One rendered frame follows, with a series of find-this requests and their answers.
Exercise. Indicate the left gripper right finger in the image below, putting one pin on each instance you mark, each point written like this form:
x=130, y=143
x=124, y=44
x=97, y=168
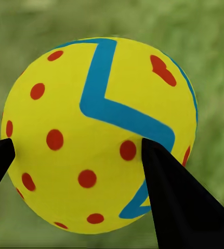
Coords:
x=185, y=214

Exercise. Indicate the easter egg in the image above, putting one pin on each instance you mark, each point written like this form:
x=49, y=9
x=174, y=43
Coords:
x=77, y=116

